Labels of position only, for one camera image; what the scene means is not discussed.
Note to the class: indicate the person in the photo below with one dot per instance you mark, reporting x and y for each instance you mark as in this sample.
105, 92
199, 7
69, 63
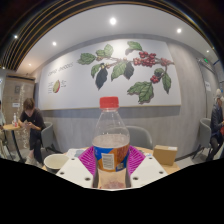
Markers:
216, 123
2, 120
33, 123

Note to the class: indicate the brown cardboard box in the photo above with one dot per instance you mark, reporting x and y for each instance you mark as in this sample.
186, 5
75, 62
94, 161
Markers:
165, 155

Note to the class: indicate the white paper sheet, grey print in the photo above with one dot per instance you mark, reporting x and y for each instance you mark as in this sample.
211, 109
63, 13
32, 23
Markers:
71, 152

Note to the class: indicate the clear red-capped drink bottle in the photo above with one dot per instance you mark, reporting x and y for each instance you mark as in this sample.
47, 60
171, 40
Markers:
110, 140

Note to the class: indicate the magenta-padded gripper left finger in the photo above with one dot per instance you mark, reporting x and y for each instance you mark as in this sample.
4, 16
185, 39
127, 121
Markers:
74, 170

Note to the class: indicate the round ceiling lights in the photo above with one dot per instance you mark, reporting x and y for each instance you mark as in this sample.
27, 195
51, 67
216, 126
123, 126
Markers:
113, 21

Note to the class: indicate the coffee plant wall mural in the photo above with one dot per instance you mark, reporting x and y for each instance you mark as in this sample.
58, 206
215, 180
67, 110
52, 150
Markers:
76, 86

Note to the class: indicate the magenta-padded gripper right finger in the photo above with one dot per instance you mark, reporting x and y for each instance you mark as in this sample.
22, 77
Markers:
148, 170

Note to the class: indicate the small clear bottle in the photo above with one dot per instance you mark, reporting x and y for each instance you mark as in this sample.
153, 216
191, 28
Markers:
15, 120

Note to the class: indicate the white paper wall notice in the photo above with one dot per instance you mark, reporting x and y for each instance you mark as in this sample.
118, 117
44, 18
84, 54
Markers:
208, 86

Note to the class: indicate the dark mug with white inside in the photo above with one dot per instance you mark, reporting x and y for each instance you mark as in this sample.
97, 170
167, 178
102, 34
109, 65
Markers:
53, 161

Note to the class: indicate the green exit sign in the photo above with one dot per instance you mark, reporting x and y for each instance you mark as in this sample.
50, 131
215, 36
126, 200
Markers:
206, 60

